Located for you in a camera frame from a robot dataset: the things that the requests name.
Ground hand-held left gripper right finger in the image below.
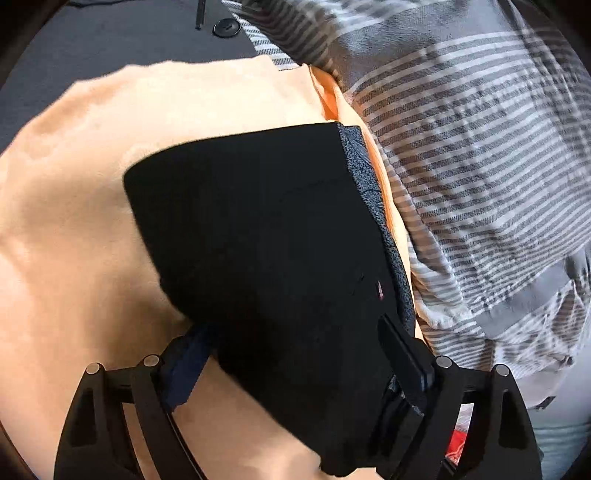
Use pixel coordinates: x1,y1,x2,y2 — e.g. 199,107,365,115
375,314,544,480

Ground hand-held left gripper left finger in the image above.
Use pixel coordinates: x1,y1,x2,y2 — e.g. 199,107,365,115
54,329,221,480

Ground black pants with blue stripes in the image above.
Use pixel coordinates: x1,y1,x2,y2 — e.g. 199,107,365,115
122,121,437,478

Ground red cloth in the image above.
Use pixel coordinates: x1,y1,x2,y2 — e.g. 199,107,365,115
444,427,472,465

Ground peach bed sheet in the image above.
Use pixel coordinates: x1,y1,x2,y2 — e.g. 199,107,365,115
0,55,423,480

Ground grey buttoned jacket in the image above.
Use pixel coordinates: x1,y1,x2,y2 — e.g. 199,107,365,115
0,0,280,154

